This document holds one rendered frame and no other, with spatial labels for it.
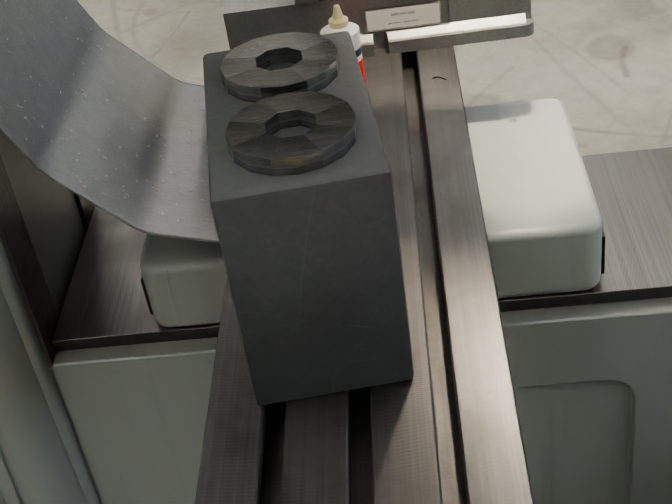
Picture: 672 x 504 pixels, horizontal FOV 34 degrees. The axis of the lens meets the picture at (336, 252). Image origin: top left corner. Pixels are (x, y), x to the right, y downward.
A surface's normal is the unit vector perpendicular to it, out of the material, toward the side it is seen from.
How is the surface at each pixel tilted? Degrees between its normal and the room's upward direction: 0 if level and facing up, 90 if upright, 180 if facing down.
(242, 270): 90
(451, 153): 0
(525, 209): 0
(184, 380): 90
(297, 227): 90
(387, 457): 0
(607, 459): 90
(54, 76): 63
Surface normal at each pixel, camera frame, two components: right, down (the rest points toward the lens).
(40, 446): 0.65, 0.37
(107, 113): 0.62, -0.64
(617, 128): -0.12, -0.80
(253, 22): 0.04, 0.59
